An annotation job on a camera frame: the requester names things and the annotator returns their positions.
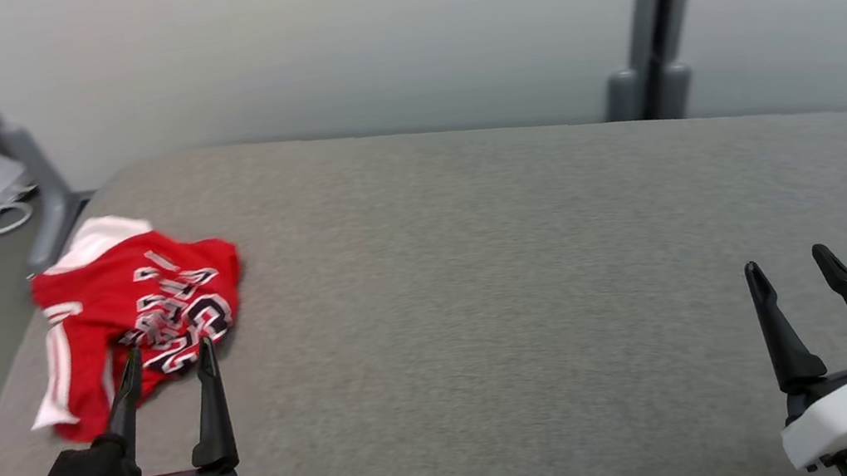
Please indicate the red jersey with lettering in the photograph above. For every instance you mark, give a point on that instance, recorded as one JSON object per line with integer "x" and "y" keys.
{"x": 114, "y": 301}

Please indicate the grey cylindrical post foot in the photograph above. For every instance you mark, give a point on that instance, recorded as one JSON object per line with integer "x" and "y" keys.
{"x": 622, "y": 97}
{"x": 676, "y": 93}

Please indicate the grey fabric sofa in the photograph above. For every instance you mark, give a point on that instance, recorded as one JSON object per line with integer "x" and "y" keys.
{"x": 478, "y": 263}

